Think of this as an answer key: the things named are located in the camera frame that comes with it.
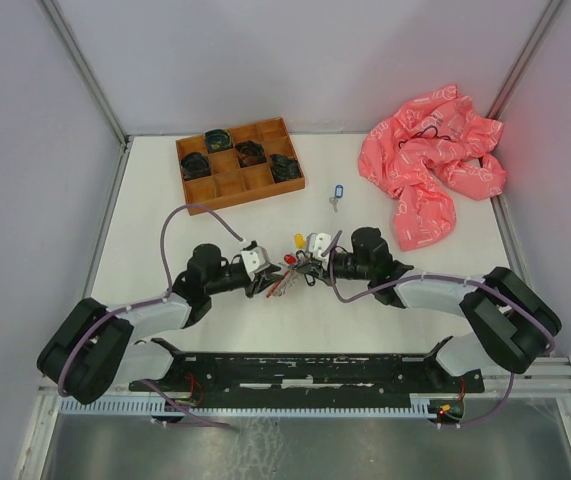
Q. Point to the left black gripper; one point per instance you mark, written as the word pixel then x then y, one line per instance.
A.
pixel 261 280

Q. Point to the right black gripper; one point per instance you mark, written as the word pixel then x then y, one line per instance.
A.
pixel 317 269

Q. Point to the red carabiner keyring with keys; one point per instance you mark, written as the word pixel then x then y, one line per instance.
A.
pixel 291 276

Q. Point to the key with yellow tag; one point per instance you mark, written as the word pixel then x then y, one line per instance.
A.
pixel 300 241

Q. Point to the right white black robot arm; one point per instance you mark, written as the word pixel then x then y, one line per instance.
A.
pixel 511 326

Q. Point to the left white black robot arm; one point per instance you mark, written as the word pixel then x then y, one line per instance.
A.
pixel 99 347

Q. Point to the key with blue tag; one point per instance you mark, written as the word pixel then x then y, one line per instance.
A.
pixel 336 197

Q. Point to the wooden compartment tray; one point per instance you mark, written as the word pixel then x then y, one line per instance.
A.
pixel 229 184

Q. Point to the dark rolled item right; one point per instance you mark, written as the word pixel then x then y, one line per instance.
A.
pixel 284 168

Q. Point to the dark rolled item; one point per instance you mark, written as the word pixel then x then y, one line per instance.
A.
pixel 195 165
pixel 218 140
pixel 250 153
pixel 284 168

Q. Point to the dark rolled item middle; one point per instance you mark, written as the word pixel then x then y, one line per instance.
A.
pixel 250 153

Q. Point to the dark rolled item left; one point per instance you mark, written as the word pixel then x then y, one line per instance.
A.
pixel 195 165

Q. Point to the dark rolled item top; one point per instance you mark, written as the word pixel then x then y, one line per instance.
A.
pixel 218 140

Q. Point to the pink patterned cloth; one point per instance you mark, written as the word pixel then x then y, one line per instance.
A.
pixel 434 143

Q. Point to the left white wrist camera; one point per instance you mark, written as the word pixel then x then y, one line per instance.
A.
pixel 254 258

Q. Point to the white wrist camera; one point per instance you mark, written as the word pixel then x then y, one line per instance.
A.
pixel 318 246
pixel 254 258

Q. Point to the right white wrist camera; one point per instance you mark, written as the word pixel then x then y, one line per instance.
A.
pixel 318 246

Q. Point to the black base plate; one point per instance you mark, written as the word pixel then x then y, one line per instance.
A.
pixel 402 373

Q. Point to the aluminium frame rail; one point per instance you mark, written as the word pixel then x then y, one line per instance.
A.
pixel 548 377

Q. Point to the right aluminium frame post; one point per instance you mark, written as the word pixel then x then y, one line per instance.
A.
pixel 526 55

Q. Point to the aluminium frame post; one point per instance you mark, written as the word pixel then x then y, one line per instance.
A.
pixel 526 55
pixel 64 32

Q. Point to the left aluminium frame post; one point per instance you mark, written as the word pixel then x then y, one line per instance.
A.
pixel 64 32

